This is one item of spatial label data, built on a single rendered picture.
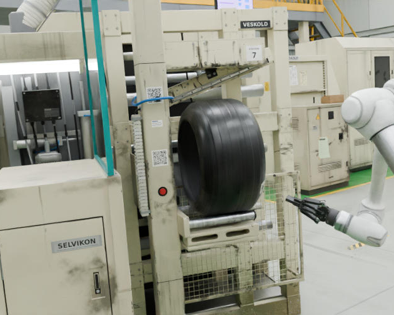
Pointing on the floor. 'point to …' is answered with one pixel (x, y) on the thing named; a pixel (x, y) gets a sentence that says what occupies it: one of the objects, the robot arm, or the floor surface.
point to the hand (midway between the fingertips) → (293, 200)
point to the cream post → (159, 264)
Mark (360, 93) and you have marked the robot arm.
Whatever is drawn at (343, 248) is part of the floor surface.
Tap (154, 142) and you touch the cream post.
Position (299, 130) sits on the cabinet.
